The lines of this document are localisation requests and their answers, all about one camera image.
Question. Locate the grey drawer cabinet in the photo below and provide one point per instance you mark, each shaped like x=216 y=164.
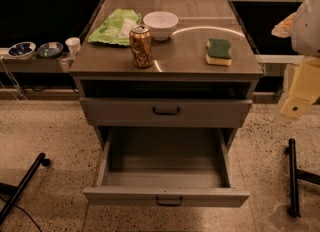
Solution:
x=179 y=70

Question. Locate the white paper cup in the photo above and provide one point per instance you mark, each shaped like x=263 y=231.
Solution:
x=74 y=45

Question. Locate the black right base leg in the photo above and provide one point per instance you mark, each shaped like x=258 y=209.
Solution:
x=295 y=175

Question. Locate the green and yellow sponge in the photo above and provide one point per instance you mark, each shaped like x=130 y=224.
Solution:
x=218 y=52

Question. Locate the blue patterned bowl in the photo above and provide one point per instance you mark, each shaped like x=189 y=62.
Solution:
x=22 y=50

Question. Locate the green snack bag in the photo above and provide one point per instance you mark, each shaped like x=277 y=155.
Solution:
x=116 y=28

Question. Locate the open grey lower drawer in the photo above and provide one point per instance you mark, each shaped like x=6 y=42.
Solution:
x=166 y=167

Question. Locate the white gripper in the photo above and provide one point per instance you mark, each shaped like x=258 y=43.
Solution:
x=307 y=29

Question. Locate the grey side shelf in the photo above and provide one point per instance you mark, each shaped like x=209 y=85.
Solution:
x=36 y=64

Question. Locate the gold soda can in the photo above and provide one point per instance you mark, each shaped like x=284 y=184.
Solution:
x=140 y=43

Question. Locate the black base leg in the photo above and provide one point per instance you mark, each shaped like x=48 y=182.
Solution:
x=14 y=192
x=295 y=175

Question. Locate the dark blue bowl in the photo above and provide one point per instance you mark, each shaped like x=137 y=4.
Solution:
x=50 y=50

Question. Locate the black left base leg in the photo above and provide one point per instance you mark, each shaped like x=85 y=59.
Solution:
x=14 y=192

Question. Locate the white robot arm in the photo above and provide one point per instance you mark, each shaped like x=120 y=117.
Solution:
x=303 y=27

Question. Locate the white bowl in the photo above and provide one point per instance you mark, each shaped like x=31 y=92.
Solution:
x=161 y=23

